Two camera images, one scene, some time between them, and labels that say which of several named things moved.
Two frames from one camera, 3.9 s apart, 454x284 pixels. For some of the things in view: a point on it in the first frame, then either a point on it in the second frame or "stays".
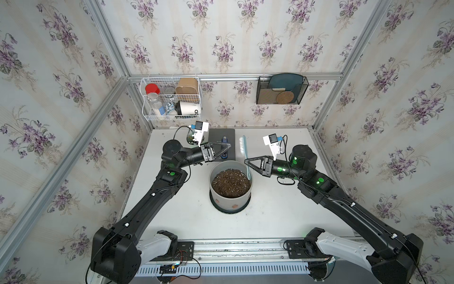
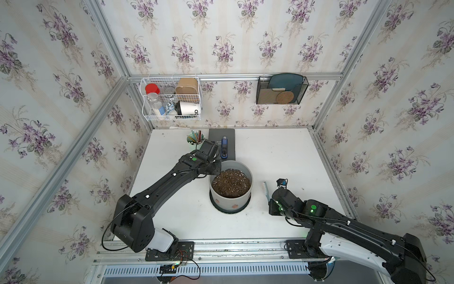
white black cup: (185, 108) stays
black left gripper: (210, 155) -> (219, 167)
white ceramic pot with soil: (229, 184) stays
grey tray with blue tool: (223, 136) stays
